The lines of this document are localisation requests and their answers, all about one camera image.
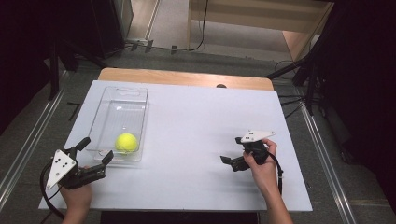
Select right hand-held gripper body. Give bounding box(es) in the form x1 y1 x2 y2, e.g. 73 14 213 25
231 130 276 173

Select person's left hand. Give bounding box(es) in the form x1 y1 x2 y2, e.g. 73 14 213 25
59 166 93 218

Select white table board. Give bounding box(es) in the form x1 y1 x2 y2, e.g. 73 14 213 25
37 79 313 213

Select black hanging cable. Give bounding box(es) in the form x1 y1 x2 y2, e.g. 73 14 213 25
186 0 209 52

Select light wooden cabinet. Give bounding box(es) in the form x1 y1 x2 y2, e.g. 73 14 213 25
186 0 335 62

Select aluminium floor rail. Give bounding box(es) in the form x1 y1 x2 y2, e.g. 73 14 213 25
0 71 71 203
298 102 358 224

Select black metal stand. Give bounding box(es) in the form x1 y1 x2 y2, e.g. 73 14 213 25
46 38 110 101
265 0 353 117

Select black floor cables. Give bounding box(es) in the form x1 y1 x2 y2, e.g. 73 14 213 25
274 60 305 119

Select black cabinet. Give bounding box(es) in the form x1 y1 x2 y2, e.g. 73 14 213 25
90 0 134 59

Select person's right hand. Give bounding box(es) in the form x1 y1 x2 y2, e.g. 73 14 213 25
242 138 279 195

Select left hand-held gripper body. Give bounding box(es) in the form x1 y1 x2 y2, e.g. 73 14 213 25
45 147 107 190

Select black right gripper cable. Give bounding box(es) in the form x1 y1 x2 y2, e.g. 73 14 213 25
268 152 285 198

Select clear plastic container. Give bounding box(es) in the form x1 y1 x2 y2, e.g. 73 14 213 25
85 86 149 163

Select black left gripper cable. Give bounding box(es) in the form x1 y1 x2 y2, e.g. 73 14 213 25
39 162 66 221

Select wooden table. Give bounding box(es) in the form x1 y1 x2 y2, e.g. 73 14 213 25
97 67 275 91

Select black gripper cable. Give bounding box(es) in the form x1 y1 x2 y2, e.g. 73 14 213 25
39 162 66 221
268 152 285 198

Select yellow tennis ball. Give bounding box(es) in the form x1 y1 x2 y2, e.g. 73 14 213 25
115 133 139 154

